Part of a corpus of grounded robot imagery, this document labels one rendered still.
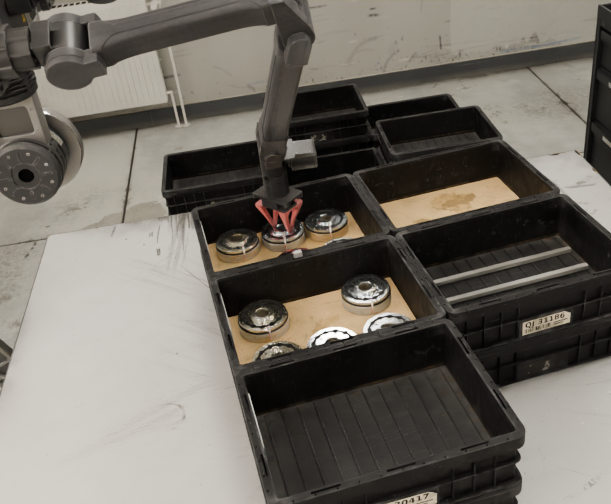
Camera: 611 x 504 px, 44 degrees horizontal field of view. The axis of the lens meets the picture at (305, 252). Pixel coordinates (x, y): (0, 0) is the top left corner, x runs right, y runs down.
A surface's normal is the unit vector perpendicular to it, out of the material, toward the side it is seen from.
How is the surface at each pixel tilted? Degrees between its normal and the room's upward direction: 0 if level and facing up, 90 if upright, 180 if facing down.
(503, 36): 90
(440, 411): 0
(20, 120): 90
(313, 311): 0
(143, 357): 0
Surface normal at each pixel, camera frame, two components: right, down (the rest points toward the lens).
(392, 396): -0.11, -0.82
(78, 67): 0.16, 0.90
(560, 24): 0.12, 0.55
